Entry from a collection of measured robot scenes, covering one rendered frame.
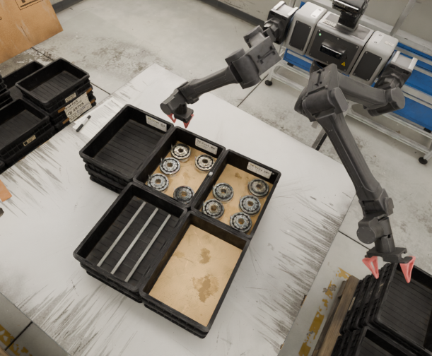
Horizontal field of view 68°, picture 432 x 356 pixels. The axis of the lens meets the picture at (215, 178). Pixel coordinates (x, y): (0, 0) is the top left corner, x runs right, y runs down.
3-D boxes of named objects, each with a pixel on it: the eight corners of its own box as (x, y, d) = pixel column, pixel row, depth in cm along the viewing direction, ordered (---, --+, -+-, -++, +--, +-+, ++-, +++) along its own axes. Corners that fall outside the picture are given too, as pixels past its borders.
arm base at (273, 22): (281, 44, 135) (290, 16, 125) (273, 52, 131) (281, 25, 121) (264, 35, 137) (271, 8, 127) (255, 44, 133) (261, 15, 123)
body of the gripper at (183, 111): (187, 121, 139) (187, 109, 133) (166, 112, 141) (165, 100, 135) (194, 112, 143) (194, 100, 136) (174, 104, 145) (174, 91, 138)
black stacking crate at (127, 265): (133, 193, 154) (131, 181, 144) (187, 221, 149) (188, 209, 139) (78, 265, 132) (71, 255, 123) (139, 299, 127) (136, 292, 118)
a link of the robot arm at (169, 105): (201, 97, 129) (189, 79, 126) (183, 114, 123) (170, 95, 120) (185, 104, 138) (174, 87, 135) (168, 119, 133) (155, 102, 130)
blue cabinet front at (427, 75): (360, 95, 289) (395, 39, 243) (438, 133, 272) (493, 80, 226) (359, 97, 288) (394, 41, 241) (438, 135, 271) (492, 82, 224)
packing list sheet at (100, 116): (109, 96, 204) (109, 95, 204) (137, 112, 198) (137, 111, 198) (69, 125, 187) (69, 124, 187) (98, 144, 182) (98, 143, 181)
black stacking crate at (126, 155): (129, 119, 180) (127, 104, 171) (174, 139, 175) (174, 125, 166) (83, 167, 159) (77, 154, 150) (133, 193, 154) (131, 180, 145)
